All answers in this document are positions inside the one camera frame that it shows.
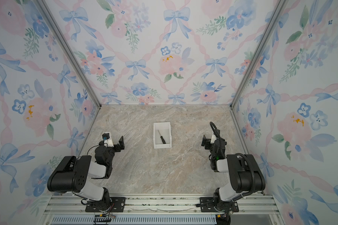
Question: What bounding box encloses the left aluminium corner post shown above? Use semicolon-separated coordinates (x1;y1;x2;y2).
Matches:
35;0;102;108

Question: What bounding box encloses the black screwdriver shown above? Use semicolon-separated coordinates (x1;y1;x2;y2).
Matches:
158;130;166;144

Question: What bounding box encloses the aluminium mounting rail frame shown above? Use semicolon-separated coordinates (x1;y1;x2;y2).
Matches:
39;192;284;225

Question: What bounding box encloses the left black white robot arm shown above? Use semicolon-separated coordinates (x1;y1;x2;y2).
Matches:
47;133;126;214

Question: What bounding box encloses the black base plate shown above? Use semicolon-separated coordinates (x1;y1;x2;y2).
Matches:
196;197;239;213
85;197;126;213

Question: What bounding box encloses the right aluminium corner post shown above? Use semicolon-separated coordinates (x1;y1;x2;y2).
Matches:
230;0;286;109

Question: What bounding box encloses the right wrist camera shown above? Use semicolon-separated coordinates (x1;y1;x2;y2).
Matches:
210;134;217;144

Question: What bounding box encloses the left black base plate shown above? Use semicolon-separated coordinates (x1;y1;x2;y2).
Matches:
85;197;126;213

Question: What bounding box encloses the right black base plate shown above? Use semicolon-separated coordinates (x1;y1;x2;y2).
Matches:
196;197;239;213

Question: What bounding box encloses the white plastic bin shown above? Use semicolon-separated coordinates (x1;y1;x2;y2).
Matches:
153;122;172;149

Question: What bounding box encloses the aluminium corner post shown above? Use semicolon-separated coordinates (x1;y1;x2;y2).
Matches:
230;0;286;109
35;0;102;108

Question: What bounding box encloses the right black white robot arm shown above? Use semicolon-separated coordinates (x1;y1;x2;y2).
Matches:
196;135;266;213

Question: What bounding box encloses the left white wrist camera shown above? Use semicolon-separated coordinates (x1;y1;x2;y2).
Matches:
102;132;114;147

